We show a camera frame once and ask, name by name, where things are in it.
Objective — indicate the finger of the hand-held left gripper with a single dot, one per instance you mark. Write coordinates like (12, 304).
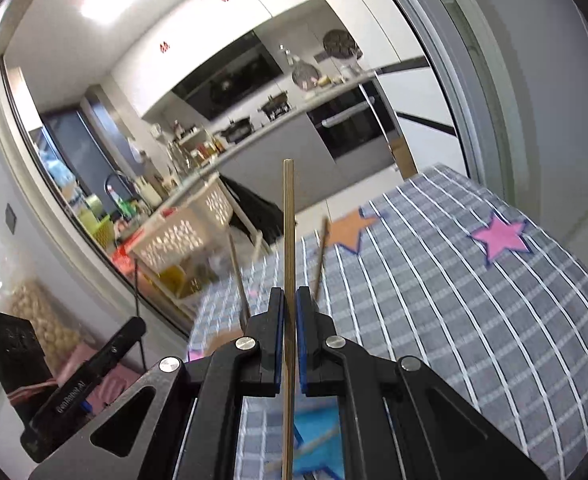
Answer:
(129, 340)

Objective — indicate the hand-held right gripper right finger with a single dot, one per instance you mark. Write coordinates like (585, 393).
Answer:
(301, 350)

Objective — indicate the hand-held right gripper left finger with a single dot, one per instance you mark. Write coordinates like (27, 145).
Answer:
(279, 350)

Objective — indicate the brown wooden chopstick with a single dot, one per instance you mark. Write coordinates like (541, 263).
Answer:
(320, 260)
(319, 440)

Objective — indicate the bamboo chopstick with dotted end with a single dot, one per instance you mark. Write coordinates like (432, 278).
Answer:
(288, 235)

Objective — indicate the blue star sticker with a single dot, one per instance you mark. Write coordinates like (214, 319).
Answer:
(324, 420)

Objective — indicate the bag of pale beans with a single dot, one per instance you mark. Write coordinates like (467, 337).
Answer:
(44, 305)

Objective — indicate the beige perforated storage trolley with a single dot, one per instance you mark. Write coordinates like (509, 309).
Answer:
(174, 245)

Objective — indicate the grey checked tablecloth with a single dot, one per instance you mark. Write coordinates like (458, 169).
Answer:
(423, 310)

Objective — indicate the orange star sticker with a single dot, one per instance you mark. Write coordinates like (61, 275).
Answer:
(351, 230)

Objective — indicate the black hanging cloth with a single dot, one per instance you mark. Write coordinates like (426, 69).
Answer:
(259, 210)

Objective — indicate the curved kitchen faucet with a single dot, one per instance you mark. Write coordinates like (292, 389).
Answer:
(119, 175)

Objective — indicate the seasoning rack with bottles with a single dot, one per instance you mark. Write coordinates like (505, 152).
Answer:
(194, 145)

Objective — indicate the black wok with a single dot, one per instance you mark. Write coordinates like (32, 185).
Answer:
(236, 130)

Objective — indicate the pink star sticker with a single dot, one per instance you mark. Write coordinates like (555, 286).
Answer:
(501, 240)

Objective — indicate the black built-in oven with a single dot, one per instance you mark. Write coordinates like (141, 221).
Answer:
(349, 125)

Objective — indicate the black cooking pot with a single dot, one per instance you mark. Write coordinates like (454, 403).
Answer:
(276, 105)

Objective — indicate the black range hood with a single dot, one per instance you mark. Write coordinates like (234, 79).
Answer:
(224, 85)

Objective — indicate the round grey plate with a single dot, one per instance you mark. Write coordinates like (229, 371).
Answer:
(306, 74)

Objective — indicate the round dark tray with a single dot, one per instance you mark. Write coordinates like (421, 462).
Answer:
(341, 42)

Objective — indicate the white upper cabinets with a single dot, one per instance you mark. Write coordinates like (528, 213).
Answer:
(199, 15)

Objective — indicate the white fridge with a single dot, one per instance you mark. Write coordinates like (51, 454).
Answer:
(373, 25)

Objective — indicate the dark wall switch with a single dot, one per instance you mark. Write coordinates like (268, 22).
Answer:
(12, 218)

